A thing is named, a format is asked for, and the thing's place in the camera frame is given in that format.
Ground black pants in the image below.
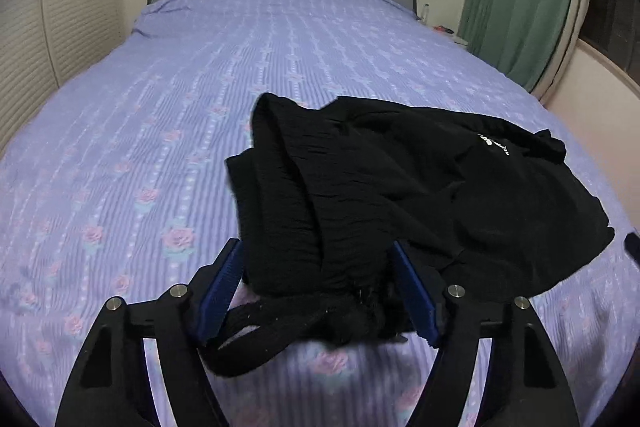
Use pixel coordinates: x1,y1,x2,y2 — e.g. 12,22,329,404
201,93,614,377

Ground white nightstand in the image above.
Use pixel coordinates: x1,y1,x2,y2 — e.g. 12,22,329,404
435,26,468,49

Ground clear water bottle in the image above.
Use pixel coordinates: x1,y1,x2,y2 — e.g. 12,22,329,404
421,3,430,23

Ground purple floral bed sheet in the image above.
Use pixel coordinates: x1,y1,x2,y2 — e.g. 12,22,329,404
1,0,639,426

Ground beige louvred wardrobe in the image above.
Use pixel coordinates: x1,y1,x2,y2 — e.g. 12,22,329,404
1,0,124,146

